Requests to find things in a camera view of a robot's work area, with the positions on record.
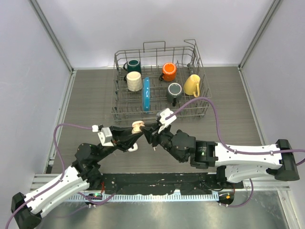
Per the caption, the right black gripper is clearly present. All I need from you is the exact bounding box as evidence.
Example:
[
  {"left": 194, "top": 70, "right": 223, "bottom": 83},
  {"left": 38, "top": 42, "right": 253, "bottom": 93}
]
[{"left": 140, "top": 123, "right": 185, "bottom": 163}]

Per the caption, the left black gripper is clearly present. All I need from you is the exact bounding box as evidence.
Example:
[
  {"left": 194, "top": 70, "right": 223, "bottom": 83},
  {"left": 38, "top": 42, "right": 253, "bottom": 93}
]
[{"left": 94, "top": 125, "right": 143, "bottom": 162}]

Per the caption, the beige earbud case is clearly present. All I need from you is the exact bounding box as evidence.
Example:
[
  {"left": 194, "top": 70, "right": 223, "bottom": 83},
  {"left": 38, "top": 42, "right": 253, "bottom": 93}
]
[{"left": 132, "top": 121, "right": 145, "bottom": 134}]

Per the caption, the white earbud charging case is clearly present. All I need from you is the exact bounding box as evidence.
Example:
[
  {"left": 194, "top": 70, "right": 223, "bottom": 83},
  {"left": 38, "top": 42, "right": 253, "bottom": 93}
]
[{"left": 128, "top": 143, "right": 138, "bottom": 152}]

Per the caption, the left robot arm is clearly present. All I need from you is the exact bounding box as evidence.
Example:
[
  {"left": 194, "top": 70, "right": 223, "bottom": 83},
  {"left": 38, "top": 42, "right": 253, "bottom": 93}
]
[{"left": 11, "top": 125, "right": 143, "bottom": 229}]

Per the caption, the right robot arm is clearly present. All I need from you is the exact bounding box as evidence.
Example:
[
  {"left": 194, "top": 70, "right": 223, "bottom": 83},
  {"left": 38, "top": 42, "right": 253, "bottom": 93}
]
[{"left": 140, "top": 124, "right": 300, "bottom": 188}]

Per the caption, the blue plate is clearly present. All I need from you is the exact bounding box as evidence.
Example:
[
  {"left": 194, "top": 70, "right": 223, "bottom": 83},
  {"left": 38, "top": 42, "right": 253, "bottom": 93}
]
[{"left": 142, "top": 77, "right": 150, "bottom": 112}]

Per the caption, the grey mug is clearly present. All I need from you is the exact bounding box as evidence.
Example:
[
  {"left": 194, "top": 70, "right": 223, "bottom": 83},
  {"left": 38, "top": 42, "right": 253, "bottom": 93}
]
[{"left": 166, "top": 83, "right": 183, "bottom": 107}]

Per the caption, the cream textured mug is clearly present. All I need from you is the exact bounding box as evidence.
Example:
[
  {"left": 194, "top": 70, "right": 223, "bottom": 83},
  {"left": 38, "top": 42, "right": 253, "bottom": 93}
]
[{"left": 124, "top": 71, "right": 142, "bottom": 92}]

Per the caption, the yellow mug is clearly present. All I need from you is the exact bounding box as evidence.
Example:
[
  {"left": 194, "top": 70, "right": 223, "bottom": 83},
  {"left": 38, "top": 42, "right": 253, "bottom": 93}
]
[{"left": 183, "top": 74, "right": 201, "bottom": 97}]

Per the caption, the orange mug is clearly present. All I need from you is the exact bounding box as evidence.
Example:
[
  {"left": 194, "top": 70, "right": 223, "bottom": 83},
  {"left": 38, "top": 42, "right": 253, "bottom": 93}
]
[{"left": 159, "top": 62, "right": 177, "bottom": 82}]

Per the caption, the dark green mug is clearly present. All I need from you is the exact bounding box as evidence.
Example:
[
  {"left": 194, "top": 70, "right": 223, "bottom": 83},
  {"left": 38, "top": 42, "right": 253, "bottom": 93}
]
[{"left": 123, "top": 59, "right": 142, "bottom": 73}]

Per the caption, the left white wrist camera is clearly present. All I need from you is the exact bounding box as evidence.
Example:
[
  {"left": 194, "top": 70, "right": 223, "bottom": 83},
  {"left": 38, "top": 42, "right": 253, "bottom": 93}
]
[{"left": 91, "top": 125, "right": 114, "bottom": 147}]

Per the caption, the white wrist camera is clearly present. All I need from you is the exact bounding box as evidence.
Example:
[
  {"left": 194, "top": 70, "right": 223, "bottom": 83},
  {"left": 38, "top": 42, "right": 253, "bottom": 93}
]
[
  {"left": 157, "top": 108, "right": 177, "bottom": 134},
  {"left": 91, "top": 125, "right": 114, "bottom": 147}
]

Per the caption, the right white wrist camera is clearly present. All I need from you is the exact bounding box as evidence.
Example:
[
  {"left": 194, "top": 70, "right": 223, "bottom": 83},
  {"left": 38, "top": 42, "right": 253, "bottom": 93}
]
[{"left": 157, "top": 108, "right": 177, "bottom": 134}]

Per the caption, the grey wire dish rack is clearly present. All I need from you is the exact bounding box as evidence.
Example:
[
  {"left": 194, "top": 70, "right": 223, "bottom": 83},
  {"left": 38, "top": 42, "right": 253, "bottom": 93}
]
[{"left": 111, "top": 39, "right": 212, "bottom": 123}]

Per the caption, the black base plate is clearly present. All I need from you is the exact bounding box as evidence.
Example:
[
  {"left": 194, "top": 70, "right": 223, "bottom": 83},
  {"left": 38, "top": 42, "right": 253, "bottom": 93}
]
[{"left": 98, "top": 173, "right": 244, "bottom": 196}]

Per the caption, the white slotted cable duct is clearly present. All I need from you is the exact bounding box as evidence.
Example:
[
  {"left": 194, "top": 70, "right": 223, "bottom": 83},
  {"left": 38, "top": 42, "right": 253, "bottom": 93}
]
[{"left": 65, "top": 190, "right": 219, "bottom": 202}]

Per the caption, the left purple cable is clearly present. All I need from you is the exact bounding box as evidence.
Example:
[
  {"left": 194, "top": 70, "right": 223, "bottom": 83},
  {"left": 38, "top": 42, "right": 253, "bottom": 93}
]
[{"left": 4, "top": 123, "right": 117, "bottom": 229}]

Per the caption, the purple cable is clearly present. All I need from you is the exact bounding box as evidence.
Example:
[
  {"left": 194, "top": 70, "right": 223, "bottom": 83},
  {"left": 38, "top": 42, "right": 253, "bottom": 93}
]
[
  {"left": 4, "top": 123, "right": 117, "bottom": 229},
  {"left": 166, "top": 97, "right": 305, "bottom": 208}
]

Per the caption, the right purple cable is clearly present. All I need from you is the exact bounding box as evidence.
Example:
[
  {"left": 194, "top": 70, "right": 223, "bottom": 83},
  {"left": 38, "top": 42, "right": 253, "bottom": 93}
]
[{"left": 166, "top": 97, "right": 305, "bottom": 208}]

